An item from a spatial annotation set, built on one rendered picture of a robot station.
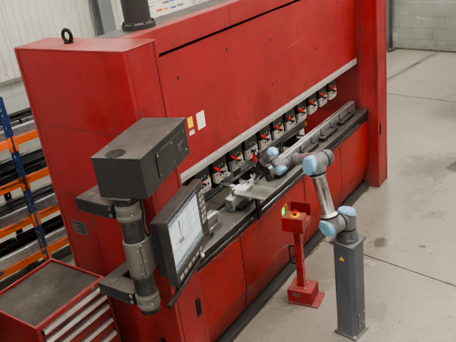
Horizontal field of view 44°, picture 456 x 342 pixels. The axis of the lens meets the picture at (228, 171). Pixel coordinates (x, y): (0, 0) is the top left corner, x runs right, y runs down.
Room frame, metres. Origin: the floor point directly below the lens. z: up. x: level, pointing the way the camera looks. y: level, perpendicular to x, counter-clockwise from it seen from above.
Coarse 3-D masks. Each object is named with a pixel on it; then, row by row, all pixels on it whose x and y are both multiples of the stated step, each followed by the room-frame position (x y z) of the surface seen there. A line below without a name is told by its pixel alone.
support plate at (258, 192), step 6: (252, 186) 3.67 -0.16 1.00; (258, 186) 3.65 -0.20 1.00; (264, 186) 3.64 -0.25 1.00; (240, 192) 3.59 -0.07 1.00; (252, 192) 3.57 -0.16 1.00; (258, 192) 3.56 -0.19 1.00; (264, 192) 3.54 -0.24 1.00; (270, 192) 3.53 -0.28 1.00; (252, 198) 3.49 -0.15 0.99; (258, 198) 3.46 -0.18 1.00; (264, 198) 3.45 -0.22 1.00
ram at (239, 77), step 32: (320, 0) 4.79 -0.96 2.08; (352, 0) 5.31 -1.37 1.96; (224, 32) 3.67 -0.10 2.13; (256, 32) 3.97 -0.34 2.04; (288, 32) 4.33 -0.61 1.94; (320, 32) 4.76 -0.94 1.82; (352, 32) 5.29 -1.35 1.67; (192, 64) 3.37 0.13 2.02; (224, 64) 3.63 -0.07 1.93; (256, 64) 3.94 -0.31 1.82; (288, 64) 4.30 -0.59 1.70; (320, 64) 4.73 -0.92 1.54; (352, 64) 5.27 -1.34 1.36; (192, 96) 3.34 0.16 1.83; (224, 96) 3.59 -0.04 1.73; (256, 96) 3.90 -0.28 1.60; (288, 96) 4.27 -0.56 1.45; (192, 128) 3.30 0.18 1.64; (224, 128) 3.56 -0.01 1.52; (256, 128) 3.87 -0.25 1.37; (192, 160) 3.26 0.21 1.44
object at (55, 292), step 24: (48, 264) 3.01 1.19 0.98; (24, 288) 2.77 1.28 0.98; (48, 288) 2.74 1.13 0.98; (72, 288) 2.70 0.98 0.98; (96, 288) 2.69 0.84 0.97; (0, 312) 2.55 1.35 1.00; (24, 312) 2.54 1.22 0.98; (48, 312) 2.51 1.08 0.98; (72, 312) 2.52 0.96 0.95; (96, 312) 2.66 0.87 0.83; (0, 336) 2.61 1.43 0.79; (24, 336) 2.44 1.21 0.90; (48, 336) 2.40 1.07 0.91; (72, 336) 2.49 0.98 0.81; (96, 336) 2.63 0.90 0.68; (120, 336) 2.75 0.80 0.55
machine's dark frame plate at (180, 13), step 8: (216, 0) 3.95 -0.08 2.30; (224, 0) 3.90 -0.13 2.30; (184, 8) 3.78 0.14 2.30; (192, 8) 3.73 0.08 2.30; (200, 8) 3.68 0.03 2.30; (160, 16) 3.57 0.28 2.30; (168, 16) 3.52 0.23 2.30; (176, 16) 3.48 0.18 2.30; (112, 32) 3.23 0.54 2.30; (120, 32) 3.19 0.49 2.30; (128, 32) 3.16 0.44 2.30
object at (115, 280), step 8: (112, 272) 2.47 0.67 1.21; (120, 272) 2.45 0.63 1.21; (128, 272) 2.54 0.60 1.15; (104, 280) 2.40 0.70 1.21; (112, 280) 2.39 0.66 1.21; (120, 280) 2.38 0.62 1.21; (128, 280) 2.37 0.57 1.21; (104, 288) 2.37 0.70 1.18; (112, 288) 2.33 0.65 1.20; (120, 288) 2.31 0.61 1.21; (128, 288) 2.30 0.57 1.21; (112, 296) 2.34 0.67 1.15; (120, 296) 2.30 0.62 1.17; (128, 296) 2.27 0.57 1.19
